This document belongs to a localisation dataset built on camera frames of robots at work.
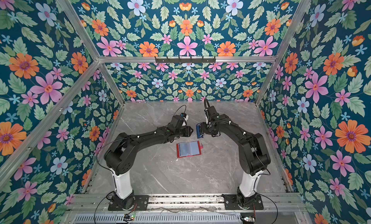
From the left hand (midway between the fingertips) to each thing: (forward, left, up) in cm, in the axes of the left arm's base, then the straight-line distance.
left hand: (193, 128), depth 93 cm
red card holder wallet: (-10, +4, -9) cm, 14 cm away
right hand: (-1, -9, 0) cm, 9 cm away
